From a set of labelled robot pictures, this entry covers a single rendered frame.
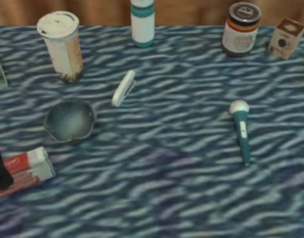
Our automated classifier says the white paper coffee cup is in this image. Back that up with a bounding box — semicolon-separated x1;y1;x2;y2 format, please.
36;11;84;83

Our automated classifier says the red and white toothpaste box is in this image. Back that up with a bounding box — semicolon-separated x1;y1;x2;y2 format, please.
0;146;56;200

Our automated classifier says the glass jar with black lid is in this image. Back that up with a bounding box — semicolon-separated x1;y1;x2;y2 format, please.
221;2;262;58

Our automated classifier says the teal plastic toy microphone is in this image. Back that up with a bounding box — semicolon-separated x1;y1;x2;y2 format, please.
229;99;251;166

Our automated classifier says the grey-blue ceramic bowl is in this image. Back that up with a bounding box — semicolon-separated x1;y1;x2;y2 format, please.
44;98;97;144

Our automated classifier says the small brown and white box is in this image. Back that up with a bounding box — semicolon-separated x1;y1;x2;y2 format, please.
267;17;304;60

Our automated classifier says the blue wave-pattern tablecloth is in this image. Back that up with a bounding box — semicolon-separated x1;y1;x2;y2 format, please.
0;24;304;238

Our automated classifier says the white and teal bottle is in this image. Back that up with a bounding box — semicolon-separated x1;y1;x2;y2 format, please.
130;0;155;48

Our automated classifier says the white folding comb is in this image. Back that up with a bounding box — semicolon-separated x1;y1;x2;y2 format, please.
111;70;137;108

